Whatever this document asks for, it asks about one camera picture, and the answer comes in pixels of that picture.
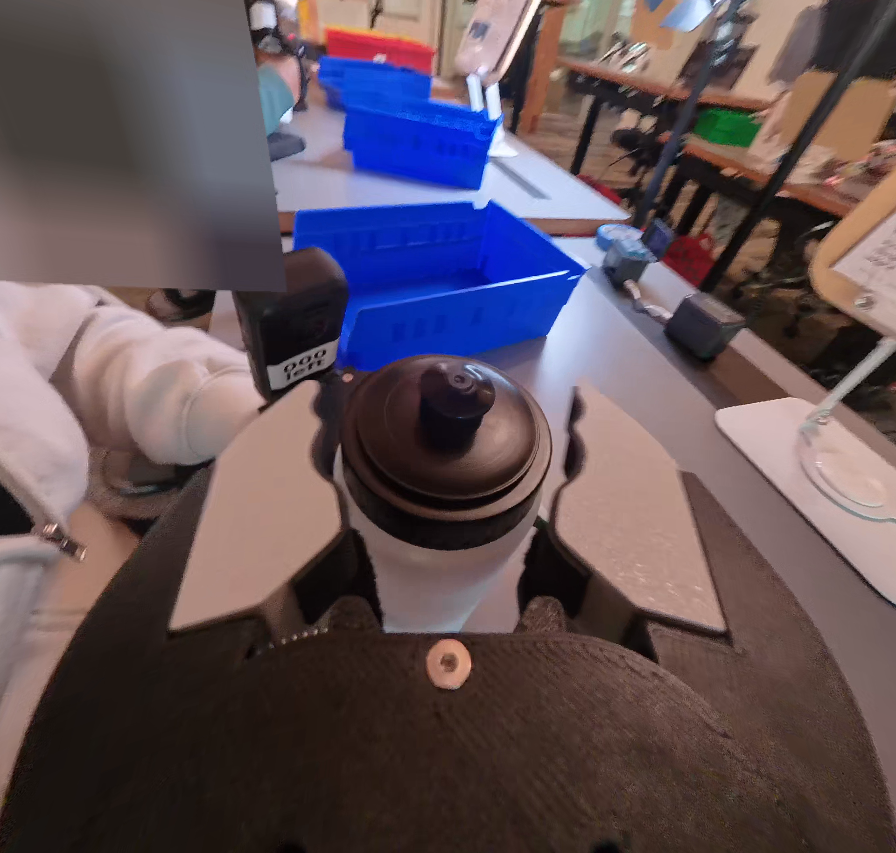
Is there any cardboard box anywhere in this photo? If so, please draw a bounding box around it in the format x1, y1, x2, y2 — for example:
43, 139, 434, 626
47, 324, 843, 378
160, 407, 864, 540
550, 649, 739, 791
773, 71, 896, 162

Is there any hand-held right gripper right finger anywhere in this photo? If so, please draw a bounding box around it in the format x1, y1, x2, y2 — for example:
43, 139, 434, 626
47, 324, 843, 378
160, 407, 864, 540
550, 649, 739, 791
548, 385, 729, 645

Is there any black tripod pole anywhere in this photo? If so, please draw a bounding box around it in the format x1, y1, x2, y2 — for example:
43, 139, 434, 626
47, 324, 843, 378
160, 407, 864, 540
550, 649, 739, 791
700, 0, 896, 294

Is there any white plastic bottle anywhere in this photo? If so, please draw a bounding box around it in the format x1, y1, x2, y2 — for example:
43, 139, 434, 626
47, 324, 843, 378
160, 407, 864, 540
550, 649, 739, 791
332, 447, 543, 634

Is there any black bottle lid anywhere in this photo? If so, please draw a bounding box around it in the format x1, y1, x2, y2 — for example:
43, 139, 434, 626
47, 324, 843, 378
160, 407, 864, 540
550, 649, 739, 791
339, 355, 554, 552

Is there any person's dark shoe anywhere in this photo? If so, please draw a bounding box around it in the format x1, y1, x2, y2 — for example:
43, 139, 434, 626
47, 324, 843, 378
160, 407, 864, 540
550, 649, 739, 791
146, 288, 217, 327

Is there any wooden office desk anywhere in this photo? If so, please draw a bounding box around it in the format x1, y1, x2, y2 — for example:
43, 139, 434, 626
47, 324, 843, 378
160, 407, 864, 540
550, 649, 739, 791
559, 57, 771, 176
675, 133, 865, 294

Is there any dark grey case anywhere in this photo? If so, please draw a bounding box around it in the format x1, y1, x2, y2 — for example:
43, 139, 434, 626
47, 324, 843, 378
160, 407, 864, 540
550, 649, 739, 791
663, 292, 748, 362

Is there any grey charger case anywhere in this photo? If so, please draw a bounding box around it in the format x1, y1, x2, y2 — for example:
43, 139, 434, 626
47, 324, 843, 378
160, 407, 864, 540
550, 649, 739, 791
602, 219, 676, 289

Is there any blue plastic bin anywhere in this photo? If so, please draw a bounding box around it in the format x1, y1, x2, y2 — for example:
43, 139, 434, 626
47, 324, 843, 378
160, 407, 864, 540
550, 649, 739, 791
343, 99, 505, 190
293, 200, 588, 372
317, 55, 434, 111

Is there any green plastic bin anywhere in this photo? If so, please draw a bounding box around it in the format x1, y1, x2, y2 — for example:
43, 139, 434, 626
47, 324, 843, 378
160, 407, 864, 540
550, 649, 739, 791
693, 106, 762, 148

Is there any printed instruction sheet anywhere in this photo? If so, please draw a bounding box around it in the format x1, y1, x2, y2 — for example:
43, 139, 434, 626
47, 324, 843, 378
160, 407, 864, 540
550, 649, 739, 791
833, 209, 896, 301

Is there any person's left forearm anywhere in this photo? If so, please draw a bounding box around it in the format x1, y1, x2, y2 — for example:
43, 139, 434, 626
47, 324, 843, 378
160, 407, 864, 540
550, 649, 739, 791
49, 303, 266, 468

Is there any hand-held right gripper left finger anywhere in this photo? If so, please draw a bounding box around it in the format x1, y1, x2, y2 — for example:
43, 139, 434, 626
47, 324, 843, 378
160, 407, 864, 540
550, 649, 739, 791
168, 380, 345, 643

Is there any red plastic bin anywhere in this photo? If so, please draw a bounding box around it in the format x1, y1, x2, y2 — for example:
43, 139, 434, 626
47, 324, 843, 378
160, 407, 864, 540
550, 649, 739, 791
324, 27, 437, 75

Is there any black light stand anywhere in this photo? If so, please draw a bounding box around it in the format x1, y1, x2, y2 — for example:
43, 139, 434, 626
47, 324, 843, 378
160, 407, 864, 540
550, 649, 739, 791
630, 0, 746, 231

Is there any red bag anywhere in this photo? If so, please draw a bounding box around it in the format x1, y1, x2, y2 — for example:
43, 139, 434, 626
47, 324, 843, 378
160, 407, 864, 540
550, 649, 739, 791
661, 231, 720, 288

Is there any white document stand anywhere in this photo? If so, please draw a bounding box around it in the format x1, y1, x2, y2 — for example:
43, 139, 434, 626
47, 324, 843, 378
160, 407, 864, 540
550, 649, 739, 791
714, 338, 896, 596
464, 71, 520, 159

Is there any wooden instruction board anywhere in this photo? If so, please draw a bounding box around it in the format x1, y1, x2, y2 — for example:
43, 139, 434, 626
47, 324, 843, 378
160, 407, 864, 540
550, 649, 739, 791
454, 0, 562, 76
808, 170, 896, 339

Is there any person's white jacket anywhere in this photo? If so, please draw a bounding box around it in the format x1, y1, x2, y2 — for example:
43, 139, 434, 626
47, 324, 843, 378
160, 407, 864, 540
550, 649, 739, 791
0, 281, 95, 700

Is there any white cable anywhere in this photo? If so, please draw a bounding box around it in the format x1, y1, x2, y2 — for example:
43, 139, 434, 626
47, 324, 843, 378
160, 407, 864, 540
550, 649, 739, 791
625, 280, 674, 323

